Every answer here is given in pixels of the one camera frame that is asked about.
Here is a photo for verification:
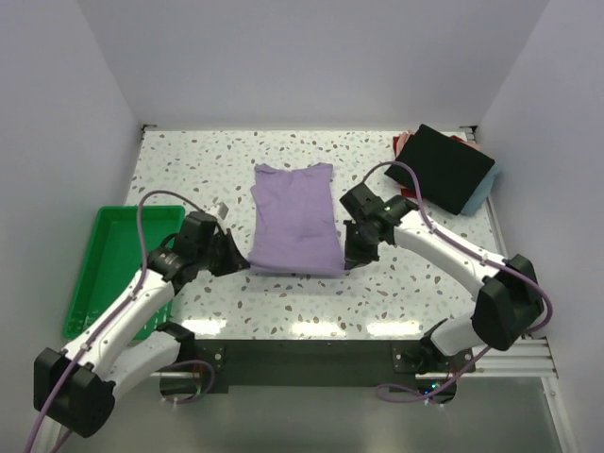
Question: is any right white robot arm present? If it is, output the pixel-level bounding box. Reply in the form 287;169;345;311
340;183;550;373

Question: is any light blue folded t shirt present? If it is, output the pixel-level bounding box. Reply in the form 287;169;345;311
461;164;501;216

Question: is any black folded t shirt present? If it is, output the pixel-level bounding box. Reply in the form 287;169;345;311
395;125;496;215

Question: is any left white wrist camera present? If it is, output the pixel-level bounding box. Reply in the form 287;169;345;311
207;202;228;223

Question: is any purple cable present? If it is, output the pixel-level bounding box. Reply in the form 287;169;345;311
361;161;554;405
25;190;223;453

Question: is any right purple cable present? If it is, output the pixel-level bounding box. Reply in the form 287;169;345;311
361;161;554;405

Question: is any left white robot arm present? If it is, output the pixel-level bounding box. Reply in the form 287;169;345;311
33;203;249;438

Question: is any green plastic tray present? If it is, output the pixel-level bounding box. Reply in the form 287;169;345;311
62;205;185;341

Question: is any pink folded t shirt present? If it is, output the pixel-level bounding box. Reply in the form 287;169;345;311
393;131;480;158

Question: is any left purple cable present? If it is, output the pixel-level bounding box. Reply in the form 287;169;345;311
25;190;223;453

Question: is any purple t shirt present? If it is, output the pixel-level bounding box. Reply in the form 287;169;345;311
248;163;344;277

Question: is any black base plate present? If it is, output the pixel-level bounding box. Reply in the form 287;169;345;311
159;340;473;396

